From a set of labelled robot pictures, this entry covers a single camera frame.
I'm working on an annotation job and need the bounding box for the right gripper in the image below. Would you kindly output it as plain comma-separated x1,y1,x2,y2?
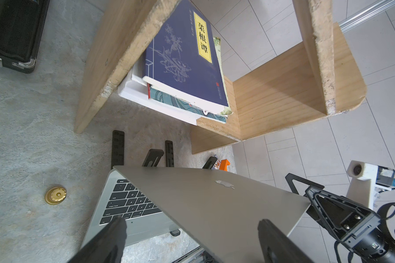
285,173,381,245

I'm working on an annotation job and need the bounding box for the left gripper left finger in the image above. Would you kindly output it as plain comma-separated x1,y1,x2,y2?
68,218,127,263

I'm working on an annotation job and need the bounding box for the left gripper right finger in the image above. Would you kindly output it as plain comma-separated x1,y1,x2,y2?
257,219,313,263

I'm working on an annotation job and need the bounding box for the silver laptop computer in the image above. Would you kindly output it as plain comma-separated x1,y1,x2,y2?
84,166,310,263

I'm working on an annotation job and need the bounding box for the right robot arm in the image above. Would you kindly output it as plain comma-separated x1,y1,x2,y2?
285,173,395,263

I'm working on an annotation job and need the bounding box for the black folding laptop stand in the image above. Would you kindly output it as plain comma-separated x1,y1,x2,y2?
109,126,234,241

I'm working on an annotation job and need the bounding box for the orange plastic block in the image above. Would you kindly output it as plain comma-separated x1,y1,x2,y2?
219,159,230,172

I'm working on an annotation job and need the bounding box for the small card box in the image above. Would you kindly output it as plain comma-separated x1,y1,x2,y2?
212,162,220,169

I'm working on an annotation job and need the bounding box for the wooden two-tier shelf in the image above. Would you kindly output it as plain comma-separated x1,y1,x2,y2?
74,1,367,154

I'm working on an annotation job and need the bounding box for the blue book with yellow label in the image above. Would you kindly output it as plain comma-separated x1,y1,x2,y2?
143,1,227,114

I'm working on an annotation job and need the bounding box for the illustrated book with warrior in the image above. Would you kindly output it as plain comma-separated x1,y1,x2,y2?
148,36,233,124

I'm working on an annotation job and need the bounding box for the white book under stack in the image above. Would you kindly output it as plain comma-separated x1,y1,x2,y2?
117,54,200,126

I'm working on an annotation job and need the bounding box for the open black tool case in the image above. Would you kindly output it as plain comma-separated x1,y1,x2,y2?
0,0,50,74

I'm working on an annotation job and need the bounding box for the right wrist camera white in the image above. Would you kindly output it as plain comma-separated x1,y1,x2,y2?
346,161,395,209

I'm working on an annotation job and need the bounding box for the aluminium mounting rail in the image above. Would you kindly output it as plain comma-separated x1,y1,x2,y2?
172,246,217,263

